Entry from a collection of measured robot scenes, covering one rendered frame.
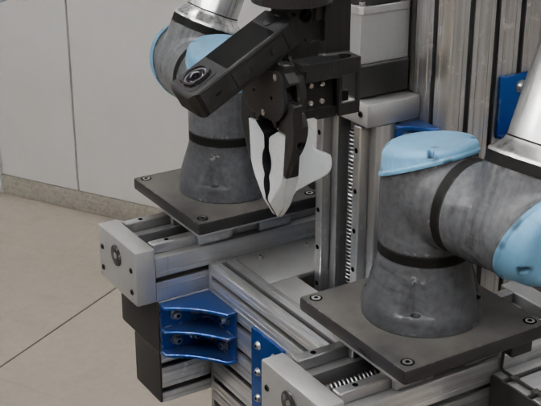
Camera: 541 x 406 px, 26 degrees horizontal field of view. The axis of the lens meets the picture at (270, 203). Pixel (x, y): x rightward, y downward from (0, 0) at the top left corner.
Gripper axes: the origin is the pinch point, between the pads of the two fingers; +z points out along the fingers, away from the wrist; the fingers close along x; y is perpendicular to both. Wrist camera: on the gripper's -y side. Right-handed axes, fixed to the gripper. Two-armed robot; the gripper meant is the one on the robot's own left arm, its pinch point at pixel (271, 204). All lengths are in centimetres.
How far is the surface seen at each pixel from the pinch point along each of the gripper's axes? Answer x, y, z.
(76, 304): 231, 69, 132
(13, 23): 323, 88, 63
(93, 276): 246, 82, 132
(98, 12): 289, 108, 55
